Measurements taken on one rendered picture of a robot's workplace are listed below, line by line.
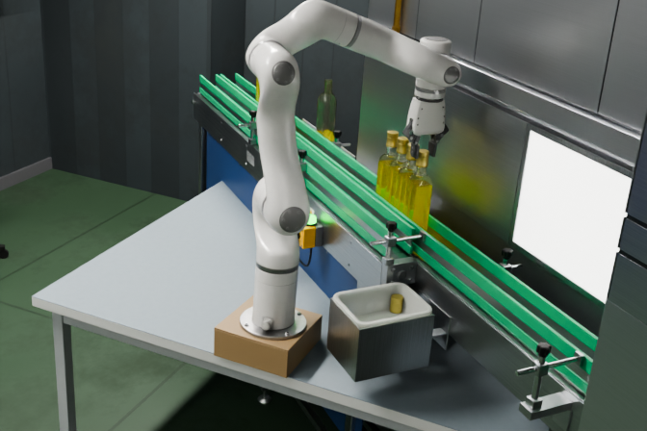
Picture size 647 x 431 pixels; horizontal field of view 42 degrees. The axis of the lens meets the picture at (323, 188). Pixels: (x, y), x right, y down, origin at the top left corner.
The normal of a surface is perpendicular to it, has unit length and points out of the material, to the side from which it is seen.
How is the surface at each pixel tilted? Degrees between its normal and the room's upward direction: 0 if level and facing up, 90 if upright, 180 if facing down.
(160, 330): 0
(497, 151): 90
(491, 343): 90
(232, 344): 90
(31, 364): 0
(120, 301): 0
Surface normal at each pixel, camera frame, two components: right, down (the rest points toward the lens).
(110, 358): 0.06, -0.93
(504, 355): -0.91, 0.11
